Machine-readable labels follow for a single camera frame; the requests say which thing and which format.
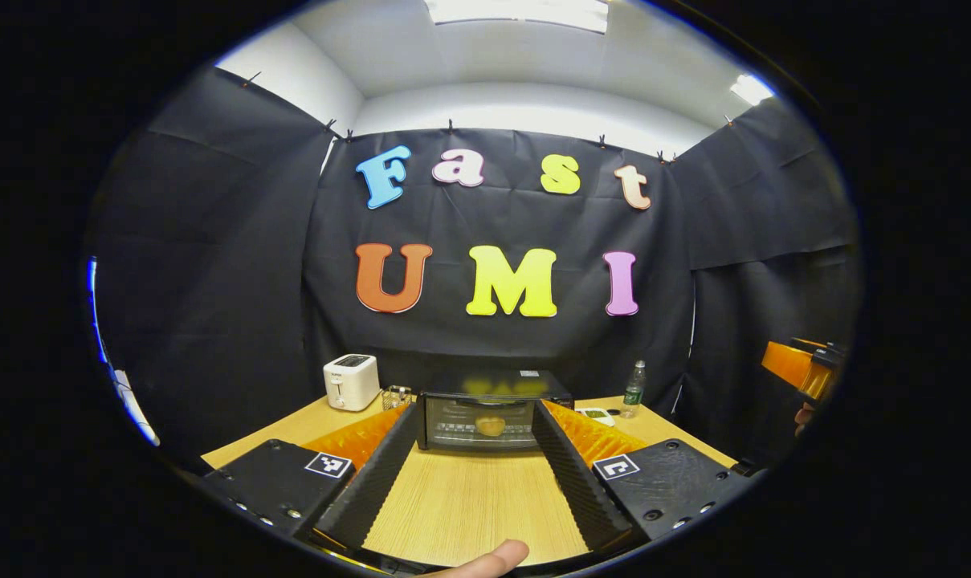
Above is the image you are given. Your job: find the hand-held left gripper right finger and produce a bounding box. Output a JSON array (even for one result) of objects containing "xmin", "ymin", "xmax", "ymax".
[{"xmin": 531, "ymin": 399, "xmax": 755, "ymax": 553}]

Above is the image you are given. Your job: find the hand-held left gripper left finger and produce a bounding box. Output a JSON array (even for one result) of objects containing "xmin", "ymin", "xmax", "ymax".
[{"xmin": 202, "ymin": 400, "xmax": 420, "ymax": 553}]

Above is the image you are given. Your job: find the large ceiling light panel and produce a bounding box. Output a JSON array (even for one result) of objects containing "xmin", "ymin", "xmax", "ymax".
[{"xmin": 423, "ymin": 0, "xmax": 610, "ymax": 35}]

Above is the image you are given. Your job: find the clear green label water bottle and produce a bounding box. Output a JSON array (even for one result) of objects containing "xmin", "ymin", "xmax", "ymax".
[{"xmin": 620, "ymin": 360, "xmax": 647, "ymax": 419}]

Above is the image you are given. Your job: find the black electric oven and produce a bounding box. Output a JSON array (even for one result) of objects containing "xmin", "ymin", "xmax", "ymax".
[{"xmin": 415, "ymin": 369, "xmax": 574, "ymax": 452}]

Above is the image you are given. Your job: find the black backdrop cloth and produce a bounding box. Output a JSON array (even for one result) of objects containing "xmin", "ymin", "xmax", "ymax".
[{"xmin": 88, "ymin": 68, "xmax": 863, "ymax": 472}]

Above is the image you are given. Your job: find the white blue edged panel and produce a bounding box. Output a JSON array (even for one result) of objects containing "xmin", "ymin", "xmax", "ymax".
[{"xmin": 86, "ymin": 257, "xmax": 161, "ymax": 447}]

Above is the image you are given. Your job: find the white toaster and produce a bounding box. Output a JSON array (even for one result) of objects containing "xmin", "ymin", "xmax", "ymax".
[{"xmin": 323, "ymin": 354, "xmax": 381, "ymax": 412}]

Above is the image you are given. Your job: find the small ceiling light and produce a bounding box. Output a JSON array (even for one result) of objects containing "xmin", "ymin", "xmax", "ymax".
[{"xmin": 730, "ymin": 74, "xmax": 775, "ymax": 106}]

